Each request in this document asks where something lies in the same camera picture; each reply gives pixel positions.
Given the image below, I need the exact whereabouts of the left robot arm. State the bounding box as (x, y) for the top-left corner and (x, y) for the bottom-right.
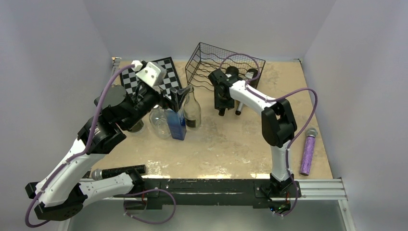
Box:
(25, 85), (189, 223)

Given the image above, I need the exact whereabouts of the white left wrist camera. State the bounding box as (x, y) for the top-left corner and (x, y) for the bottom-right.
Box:
(131, 60), (166, 88)

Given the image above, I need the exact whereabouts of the clear round flask bottle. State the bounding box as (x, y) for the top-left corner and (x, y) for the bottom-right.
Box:
(128, 120), (144, 133)

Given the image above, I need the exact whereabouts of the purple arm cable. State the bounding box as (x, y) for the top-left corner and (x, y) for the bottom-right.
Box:
(218, 52), (319, 179)
(25, 64), (138, 229)

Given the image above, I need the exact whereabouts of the black wire wine rack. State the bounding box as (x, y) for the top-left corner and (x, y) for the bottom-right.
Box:
(185, 42), (266, 91)

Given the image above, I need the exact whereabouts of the clear glass bottle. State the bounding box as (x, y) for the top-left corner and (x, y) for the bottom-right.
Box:
(183, 85), (201, 129)

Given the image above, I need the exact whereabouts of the purple glitter microphone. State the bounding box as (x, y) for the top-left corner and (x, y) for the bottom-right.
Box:
(300, 128), (318, 176)

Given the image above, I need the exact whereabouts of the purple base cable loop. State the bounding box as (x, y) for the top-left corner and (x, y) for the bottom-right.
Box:
(122, 188), (177, 225)

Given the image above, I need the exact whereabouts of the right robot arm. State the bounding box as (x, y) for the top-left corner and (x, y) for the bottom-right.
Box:
(208, 69), (301, 197)

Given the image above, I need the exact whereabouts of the black white chessboard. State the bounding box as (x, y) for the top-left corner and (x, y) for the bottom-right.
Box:
(120, 57), (182, 98)

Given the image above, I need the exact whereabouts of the round clear bottle silver cap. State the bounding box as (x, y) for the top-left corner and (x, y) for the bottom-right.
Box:
(149, 105), (171, 139)

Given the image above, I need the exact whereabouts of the dark green wine bottle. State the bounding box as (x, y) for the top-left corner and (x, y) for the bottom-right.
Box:
(225, 66), (242, 80)

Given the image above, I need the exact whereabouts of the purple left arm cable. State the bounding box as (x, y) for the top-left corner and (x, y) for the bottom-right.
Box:
(25, 64), (138, 229)

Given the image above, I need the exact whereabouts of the blue rectangular glass bottle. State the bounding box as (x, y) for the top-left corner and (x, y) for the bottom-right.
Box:
(165, 109), (187, 141)

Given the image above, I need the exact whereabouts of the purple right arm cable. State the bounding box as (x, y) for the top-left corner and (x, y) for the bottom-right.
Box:
(218, 52), (319, 179)

